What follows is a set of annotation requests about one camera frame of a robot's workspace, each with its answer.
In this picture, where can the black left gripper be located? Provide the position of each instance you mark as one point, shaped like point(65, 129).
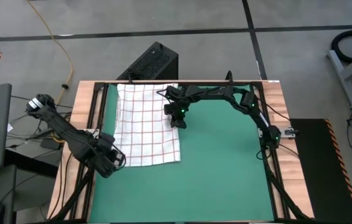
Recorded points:
point(104, 165)

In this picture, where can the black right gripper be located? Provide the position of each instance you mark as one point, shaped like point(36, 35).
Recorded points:
point(180, 99)

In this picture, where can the white red-checked towel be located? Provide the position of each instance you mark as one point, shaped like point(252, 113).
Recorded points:
point(144, 130)

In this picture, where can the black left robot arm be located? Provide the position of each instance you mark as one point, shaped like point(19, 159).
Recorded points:
point(66, 133)

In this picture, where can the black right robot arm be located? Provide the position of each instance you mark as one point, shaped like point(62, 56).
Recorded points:
point(213, 92)

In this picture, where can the green table mat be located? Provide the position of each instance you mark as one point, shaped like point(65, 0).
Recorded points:
point(210, 171)

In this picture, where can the black computer tower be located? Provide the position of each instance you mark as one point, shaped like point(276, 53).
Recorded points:
point(154, 62)

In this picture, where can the black table clamp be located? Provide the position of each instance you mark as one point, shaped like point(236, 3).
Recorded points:
point(129, 78)
point(229, 77)

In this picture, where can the black power brick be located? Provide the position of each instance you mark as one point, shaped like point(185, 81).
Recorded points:
point(49, 143)

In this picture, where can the white paper tag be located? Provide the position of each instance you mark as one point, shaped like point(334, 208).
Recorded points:
point(10, 127)

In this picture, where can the grey metal stand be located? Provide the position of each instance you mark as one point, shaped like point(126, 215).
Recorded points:
point(344, 81)

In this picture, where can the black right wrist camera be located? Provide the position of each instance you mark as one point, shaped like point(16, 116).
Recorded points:
point(169, 109)

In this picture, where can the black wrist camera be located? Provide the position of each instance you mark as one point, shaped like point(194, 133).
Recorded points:
point(169, 109)
point(107, 139)

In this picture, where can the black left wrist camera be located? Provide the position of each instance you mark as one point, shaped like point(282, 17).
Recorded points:
point(107, 139)

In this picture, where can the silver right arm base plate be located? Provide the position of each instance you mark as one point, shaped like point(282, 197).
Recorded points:
point(284, 132)

